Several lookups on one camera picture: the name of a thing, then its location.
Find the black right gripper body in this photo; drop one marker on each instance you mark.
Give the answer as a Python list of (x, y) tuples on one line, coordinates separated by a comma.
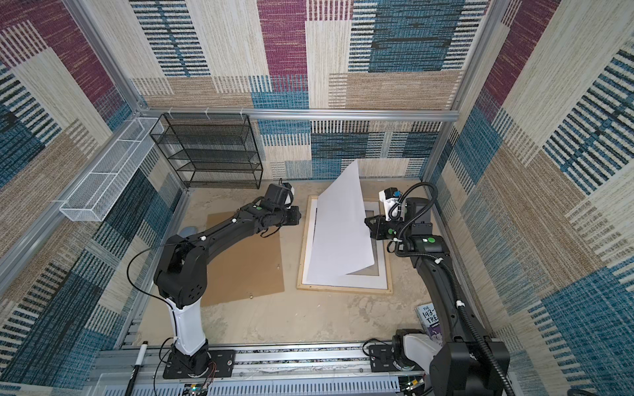
[(385, 229)]

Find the waterfall bridge photo print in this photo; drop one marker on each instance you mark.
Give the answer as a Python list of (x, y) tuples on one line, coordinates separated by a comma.
[(341, 244)]

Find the white picture mat board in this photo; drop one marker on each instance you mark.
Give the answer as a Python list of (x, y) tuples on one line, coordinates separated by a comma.
[(366, 282)]

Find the light wooden picture frame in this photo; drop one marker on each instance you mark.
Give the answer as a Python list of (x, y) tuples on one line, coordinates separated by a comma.
[(346, 289)]

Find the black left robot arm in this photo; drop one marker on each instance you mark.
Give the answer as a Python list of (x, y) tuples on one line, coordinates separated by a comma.
[(182, 276)]

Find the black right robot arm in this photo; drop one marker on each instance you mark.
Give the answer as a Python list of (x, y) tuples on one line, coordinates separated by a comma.
[(468, 360)]

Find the colourful treehouse book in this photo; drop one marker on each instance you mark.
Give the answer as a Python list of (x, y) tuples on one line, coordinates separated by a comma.
[(430, 321)]

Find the blue grey glasses case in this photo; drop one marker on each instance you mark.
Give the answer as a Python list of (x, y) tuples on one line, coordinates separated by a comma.
[(187, 232)]

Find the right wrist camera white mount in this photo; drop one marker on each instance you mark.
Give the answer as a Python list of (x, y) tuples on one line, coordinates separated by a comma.
[(390, 198)]

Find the brown frame backing board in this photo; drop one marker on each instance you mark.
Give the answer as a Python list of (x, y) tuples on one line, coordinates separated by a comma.
[(251, 268)]

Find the black wire mesh shelf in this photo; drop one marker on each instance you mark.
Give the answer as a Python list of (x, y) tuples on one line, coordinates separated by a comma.
[(210, 150)]

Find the white wire mesh basket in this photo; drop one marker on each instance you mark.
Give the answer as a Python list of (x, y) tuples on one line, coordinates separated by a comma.
[(94, 197)]

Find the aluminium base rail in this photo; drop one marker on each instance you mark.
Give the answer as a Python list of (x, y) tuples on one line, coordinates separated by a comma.
[(364, 368)]

